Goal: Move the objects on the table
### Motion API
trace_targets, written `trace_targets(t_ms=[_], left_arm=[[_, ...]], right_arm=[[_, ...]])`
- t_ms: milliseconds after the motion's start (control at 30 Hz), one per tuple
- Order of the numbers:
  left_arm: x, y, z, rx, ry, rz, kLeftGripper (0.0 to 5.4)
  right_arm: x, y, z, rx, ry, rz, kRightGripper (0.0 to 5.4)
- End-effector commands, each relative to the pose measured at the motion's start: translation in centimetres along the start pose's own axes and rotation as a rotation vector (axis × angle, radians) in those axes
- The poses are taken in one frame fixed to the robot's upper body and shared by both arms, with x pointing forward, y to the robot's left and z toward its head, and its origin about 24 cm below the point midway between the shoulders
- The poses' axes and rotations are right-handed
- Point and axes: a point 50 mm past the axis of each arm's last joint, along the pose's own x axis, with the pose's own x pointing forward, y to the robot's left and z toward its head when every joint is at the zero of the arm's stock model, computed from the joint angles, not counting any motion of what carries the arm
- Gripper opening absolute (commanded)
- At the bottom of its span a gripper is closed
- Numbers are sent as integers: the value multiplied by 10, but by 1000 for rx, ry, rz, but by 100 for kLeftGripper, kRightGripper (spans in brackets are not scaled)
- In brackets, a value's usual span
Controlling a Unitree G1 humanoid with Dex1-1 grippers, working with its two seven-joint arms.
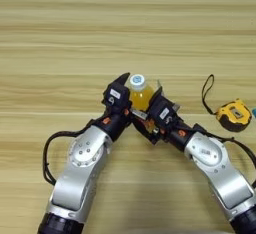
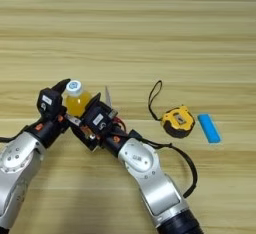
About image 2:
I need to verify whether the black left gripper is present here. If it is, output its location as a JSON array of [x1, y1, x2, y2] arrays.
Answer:
[[24, 78, 95, 152]]

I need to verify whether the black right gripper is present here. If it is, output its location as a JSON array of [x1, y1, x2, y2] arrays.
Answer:
[[81, 92, 136, 157]]

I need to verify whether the orange juice bottle white cap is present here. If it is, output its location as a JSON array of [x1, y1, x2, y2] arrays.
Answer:
[[64, 80, 93, 118]]

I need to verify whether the yellow black tape measure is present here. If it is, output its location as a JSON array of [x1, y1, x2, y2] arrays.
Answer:
[[148, 80, 196, 139]]

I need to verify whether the right black box white label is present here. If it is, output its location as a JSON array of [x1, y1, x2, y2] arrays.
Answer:
[[82, 103, 115, 136]]

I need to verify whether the black box white label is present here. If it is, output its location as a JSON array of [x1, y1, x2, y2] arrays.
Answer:
[[36, 87, 63, 121], [82, 103, 115, 136]]

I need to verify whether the left black box white label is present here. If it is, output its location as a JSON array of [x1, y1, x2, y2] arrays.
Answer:
[[36, 87, 63, 121]]

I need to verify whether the blue rectangular block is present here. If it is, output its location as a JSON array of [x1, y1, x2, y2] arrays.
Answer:
[[197, 113, 222, 145]]

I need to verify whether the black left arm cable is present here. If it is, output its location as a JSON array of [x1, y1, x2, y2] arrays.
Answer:
[[0, 124, 33, 144]]

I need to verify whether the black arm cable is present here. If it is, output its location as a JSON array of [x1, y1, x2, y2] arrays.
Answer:
[[133, 129, 199, 199], [0, 124, 33, 144]]

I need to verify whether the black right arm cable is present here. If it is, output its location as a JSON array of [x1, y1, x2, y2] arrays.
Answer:
[[133, 129, 199, 199]]

